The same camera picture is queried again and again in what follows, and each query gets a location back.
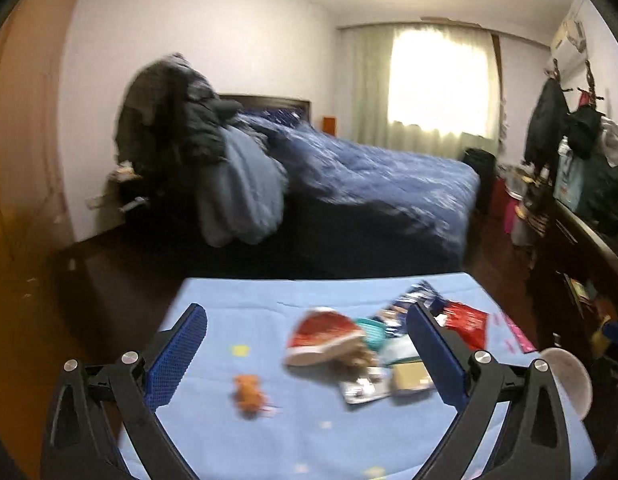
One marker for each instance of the brown crumpled scrap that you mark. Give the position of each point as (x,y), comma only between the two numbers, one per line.
(356,357)

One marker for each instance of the beige small box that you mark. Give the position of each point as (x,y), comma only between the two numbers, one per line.
(411,376)

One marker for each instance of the pink flat packet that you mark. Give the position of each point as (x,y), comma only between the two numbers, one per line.
(519,337)

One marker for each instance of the dark nightstand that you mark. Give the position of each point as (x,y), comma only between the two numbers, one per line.
(131,195)

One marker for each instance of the blue patterned duvet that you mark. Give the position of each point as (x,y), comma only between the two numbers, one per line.
(389,175)

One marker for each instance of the brown wooden wardrobe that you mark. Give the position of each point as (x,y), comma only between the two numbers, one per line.
(24,135)

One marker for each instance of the dark puffer jacket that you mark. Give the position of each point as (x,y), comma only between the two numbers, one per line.
(204,115)

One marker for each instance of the pale green curtain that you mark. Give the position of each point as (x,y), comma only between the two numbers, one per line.
(371,85)

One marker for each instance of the light blue fleece blanket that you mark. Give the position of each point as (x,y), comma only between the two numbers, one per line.
(244,190)

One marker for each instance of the white round bowl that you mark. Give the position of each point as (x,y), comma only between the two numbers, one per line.
(571,380)

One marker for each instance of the light blue paper bag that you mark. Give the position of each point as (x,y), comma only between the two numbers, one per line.
(571,182)

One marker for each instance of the white wall socket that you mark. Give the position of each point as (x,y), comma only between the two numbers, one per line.
(94,203)

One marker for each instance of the black hanging bag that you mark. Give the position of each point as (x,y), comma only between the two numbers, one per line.
(584,132)

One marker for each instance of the red foil packet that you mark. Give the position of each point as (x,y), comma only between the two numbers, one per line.
(466,322)

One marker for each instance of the dark wooden bed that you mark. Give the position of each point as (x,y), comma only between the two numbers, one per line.
(369,245)

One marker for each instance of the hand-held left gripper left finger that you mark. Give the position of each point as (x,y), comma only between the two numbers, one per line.
(176,355)

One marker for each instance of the orange wooden chair back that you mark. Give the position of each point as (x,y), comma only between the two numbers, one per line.
(329,125)

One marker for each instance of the light blue printed tablecloth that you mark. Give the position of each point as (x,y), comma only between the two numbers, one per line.
(289,435)

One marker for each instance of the small orange toy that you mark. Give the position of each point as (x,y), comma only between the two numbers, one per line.
(249,392)

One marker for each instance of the black hanging coat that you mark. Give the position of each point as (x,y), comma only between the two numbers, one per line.
(546,120)

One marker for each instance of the dark wooden dresser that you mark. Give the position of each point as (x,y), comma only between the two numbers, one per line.
(574,260)

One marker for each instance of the teal small cup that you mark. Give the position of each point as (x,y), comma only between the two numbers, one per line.
(374,332)

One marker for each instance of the silver foil wrapper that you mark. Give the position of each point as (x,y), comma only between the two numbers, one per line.
(361,386)

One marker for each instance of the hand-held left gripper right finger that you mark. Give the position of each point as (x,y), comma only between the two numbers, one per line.
(436,355)

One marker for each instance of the pale green white packet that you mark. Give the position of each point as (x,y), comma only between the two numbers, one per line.
(396,351)

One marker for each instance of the dark blue snack packet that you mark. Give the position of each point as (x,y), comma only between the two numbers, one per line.
(419,294)

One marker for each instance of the white air conditioner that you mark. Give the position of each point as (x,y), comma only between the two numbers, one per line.
(569,40)

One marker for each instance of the grey fleece garment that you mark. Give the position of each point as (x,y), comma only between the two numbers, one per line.
(144,105)

